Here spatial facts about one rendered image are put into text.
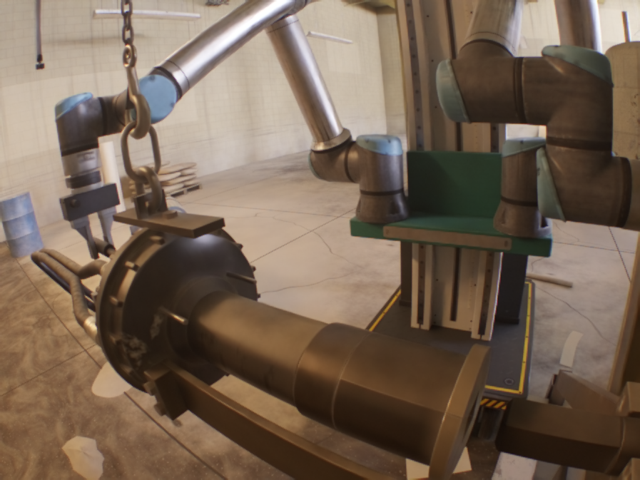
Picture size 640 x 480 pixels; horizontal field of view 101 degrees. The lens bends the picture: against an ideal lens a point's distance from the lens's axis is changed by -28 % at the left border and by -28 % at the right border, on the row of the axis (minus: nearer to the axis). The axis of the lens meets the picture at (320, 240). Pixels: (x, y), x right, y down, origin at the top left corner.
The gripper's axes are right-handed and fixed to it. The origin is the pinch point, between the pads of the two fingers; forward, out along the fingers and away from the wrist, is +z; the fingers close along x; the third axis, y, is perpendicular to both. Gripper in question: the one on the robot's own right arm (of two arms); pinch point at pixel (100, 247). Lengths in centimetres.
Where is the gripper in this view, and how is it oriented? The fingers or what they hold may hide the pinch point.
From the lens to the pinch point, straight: 86.8
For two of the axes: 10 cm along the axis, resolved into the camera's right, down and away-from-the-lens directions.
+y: 8.1, 1.2, -5.7
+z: 0.9, 9.4, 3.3
